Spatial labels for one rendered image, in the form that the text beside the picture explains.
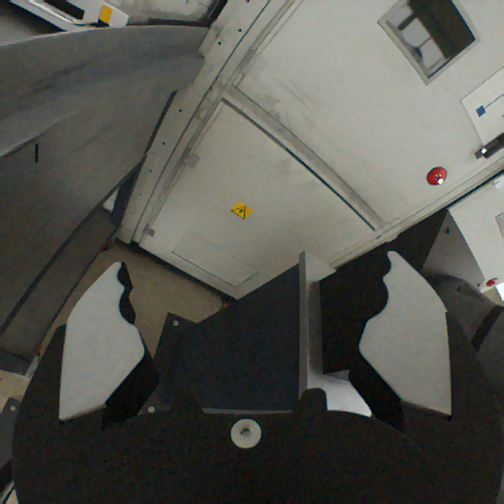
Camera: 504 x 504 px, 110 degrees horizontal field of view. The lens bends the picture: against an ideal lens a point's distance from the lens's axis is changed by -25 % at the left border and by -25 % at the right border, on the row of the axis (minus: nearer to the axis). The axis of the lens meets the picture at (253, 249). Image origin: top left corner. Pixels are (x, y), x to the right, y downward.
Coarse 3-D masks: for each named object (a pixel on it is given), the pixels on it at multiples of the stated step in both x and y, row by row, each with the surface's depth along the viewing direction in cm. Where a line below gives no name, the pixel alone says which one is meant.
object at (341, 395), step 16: (304, 256) 49; (304, 272) 47; (320, 272) 50; (304, 288) 45; (304, 304) 42; (304, 320) 40; (320, 320) 42; (304, 336) 38; (320, 336) 40; (304, 352) 37; (320, 352) 38; (304, 368) 35; (320, 368) 36; (304, 384) 33; (320, 384) 34; (336, 384) 36; (336, 400) 35; (352, 400) 37
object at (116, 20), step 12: (12, 0) 17; (48, 0) 18; (60, 0) 18; (72, 0) 18; (84, 0) 18; (36, 12) 19; (60, 12) 19; (72, 12) 19; (84, 12) 19; (120, 12) 20; (132, 12) 21; (60, 24) 20; (108, 24) 21; (120, 24) 21; (132, 24) 22; (144, 24) 24
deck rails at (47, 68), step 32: (64, 32) 14; (96, 32) 17; (128, 32) 21; (160, 32) 27; (192, 32) 36; (0, 64) 10; (32, 64) 13; (64, 64) 16; (96, 64) 21; (128, 64) 26; (0, 96) 12; (32, 96) 15; (64, 96) 19; (0, 128) 13
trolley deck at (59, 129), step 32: (0, 0) 18; (0, 32) 16; (32, 32) 20; (160, 64) 34; (192, 64) 41; (96, 96) 22; (128, 96) 27; (160, 96) 38; (32, 128) 16; (64, 128) 19; (96, 128) 25; (0, 160) 13; (32, 160) 17; (0, 192) 15
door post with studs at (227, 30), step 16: (240, 0) 37; (256, 0) 37; (224, 16) 40; (240, 16) 40; (224, 32) 42; (240, 32) 42; (208, 48) 46; (224, 48) 45; (208, 64) 48; (208, 80) 51; (192, 96) 54; (192, 112) 57; (176, 128) 61; (160, 160) 69; (144, 192) 80; (128, 224) 94; (128, 240) 102
